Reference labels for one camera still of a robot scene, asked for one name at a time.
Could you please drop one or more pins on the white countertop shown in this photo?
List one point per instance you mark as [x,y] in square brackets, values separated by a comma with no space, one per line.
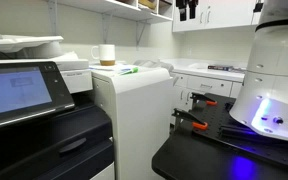
[197,68]

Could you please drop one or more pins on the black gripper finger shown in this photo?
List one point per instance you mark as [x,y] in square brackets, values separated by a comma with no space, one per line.
[181,10]
[193,9]

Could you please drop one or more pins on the black clamp with orange tip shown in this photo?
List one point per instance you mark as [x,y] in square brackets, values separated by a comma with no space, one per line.
[202,98]
[189,119]

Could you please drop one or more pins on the white shelf bracket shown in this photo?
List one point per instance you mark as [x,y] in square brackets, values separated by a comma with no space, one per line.
[53,16]
[140,31]
[106,26]

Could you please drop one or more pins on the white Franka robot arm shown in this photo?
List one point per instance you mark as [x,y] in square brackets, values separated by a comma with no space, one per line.
[277,66]

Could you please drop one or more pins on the white copier finisher unit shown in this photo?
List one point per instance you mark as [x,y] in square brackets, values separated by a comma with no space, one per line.
[140,116]

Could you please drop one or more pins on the tan manila folder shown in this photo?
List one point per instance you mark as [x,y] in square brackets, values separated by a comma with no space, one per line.
[147,4]

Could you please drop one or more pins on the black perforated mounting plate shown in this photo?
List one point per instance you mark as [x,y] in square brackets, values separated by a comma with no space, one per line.
[217,116]

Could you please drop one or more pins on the white wall sorter shelf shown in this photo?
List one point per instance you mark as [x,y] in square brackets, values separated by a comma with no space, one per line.
[117,7]

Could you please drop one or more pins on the white base cabinet with drawers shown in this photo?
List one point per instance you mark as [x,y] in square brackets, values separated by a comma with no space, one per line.
[210,86]

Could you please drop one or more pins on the white and black office copier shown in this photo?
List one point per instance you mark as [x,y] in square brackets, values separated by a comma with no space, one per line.
[34,150]

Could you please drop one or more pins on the white wall cabinet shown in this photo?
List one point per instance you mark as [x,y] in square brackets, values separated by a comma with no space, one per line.
[230,15]

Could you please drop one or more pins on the copier touchscreen panel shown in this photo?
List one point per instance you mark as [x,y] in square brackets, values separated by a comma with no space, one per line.
[17,90]

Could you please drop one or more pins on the dark flat book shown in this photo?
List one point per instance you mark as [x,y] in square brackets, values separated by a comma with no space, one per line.
[225,68]

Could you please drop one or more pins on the white paper sheet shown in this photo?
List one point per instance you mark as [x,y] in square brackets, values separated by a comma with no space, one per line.
[107,67]

